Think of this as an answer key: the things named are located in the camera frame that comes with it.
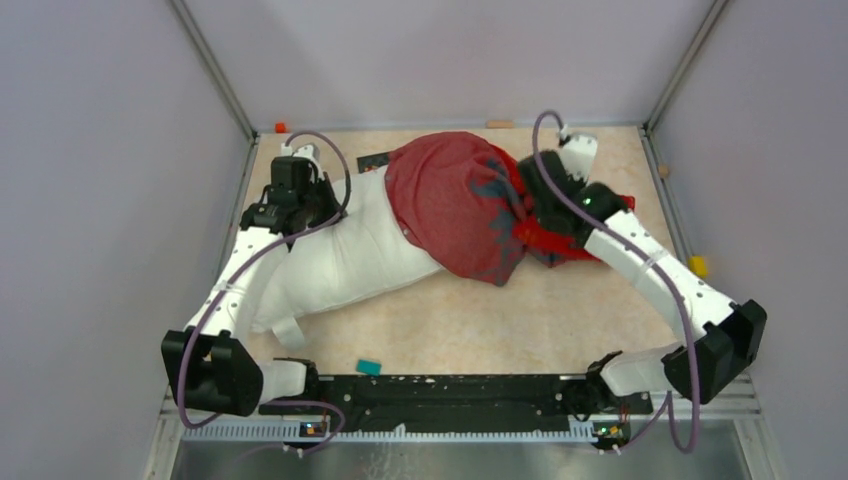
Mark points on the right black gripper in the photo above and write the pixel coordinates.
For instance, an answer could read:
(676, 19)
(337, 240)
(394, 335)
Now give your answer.
(581, 183)

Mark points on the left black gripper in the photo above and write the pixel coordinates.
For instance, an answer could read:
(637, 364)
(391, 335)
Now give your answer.
(324, 184)

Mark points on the white pillow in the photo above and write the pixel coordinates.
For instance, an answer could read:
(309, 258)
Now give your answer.
(364, 255)

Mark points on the red patterned pillowcase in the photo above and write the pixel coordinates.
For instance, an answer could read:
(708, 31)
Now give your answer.
(468, 203)

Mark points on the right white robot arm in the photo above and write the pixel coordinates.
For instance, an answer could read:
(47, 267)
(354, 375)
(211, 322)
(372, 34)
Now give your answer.
(717, 338)

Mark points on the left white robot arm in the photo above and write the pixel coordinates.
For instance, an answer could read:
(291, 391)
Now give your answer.
(209, 369)

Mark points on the wooden peg at back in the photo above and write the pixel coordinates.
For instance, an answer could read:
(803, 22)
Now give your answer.
(499, 124)

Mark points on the yellow small block right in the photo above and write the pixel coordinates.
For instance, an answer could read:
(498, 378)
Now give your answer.
(698, 266)

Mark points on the teal small block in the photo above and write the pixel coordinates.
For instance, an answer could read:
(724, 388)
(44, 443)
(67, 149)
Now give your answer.
(368, 367)

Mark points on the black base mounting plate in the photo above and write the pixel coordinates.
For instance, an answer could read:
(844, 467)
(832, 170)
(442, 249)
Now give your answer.
(459, 403)

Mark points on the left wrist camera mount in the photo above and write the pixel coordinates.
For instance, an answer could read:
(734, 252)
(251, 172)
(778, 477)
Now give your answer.
(309, 151)

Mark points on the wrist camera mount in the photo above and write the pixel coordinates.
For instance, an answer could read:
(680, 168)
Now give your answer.
(577, 152)
(309, 151)

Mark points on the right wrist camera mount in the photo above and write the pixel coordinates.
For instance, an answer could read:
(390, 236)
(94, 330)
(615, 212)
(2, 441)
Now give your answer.
(577, 152)

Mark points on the aluminium front rail frame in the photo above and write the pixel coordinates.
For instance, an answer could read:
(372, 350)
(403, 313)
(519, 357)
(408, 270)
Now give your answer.
(724, 439)

